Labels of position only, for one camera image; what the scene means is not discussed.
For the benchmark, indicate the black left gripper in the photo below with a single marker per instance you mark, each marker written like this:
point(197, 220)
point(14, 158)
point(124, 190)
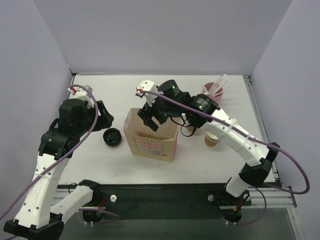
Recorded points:
point(104, 118)

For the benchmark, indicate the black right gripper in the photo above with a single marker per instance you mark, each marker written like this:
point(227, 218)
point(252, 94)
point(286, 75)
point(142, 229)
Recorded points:
point(148, 113)

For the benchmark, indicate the pink paper gift bag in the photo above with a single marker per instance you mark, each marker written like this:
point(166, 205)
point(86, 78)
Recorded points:
point(143, 141)

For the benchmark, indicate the brown paper coffee cup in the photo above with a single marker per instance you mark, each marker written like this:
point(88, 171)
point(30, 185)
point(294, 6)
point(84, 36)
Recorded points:
point(191, 129)

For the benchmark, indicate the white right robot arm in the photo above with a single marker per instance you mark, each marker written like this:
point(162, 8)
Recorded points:
point(201, 112)

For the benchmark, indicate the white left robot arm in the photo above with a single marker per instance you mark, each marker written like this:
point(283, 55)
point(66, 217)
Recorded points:
point(38, 218)

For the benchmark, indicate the stack of brown paper cups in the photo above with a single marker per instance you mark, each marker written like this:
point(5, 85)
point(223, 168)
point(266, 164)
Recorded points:
point(210, 139)

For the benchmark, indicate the pink straw holder cup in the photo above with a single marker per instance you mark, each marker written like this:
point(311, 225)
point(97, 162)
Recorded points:
point(213, 91)

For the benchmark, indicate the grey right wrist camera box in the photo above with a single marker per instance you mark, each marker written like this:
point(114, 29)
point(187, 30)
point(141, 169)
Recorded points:
point(149, 86)

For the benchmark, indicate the aluminium frame rail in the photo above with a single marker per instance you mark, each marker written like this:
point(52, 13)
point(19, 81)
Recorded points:
point(275, 198)

